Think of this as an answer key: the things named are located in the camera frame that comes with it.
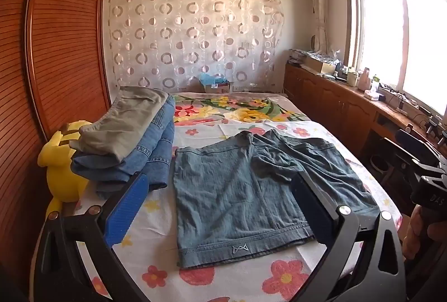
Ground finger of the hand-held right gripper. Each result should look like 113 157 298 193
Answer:
396 128 447 163
383 137 447 181

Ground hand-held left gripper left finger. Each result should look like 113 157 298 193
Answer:
35 172 151 302

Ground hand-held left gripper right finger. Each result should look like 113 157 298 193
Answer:
290 171 408 302

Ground grey-blue short pants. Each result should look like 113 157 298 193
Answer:
173 129 381 269

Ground folded khaki pants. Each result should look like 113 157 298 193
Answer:
69 85 170 163

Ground person's right hand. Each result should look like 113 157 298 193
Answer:
401 204 447 262

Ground round waste bin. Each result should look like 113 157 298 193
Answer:
369 153 391 177

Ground folded blue jeans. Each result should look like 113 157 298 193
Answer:
71 94 176 199

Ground pink bottle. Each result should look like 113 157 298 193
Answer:
359 67 373 91

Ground yellow plush toy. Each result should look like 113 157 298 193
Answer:
38 120 94 219

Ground long wooden cabinet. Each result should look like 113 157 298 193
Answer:
284 62 447 186

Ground wooden framed window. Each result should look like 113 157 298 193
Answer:
343 0 447 122

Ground beige cardboard box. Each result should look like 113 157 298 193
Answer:
305 56 338 74

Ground white strawberry flower bed sheet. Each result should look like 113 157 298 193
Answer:
45 118 403 302

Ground colourful floral blanket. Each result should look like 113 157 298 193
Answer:
172 92 312 125

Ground stack of small boxes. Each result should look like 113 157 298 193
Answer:
287 48 308 65

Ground cardboard box with blue cloth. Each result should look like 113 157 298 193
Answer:
199 72 232 94

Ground white window curtain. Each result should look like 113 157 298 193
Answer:
307 0 331 55

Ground sheer circle-patterned curtain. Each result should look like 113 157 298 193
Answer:
105 0 284 94

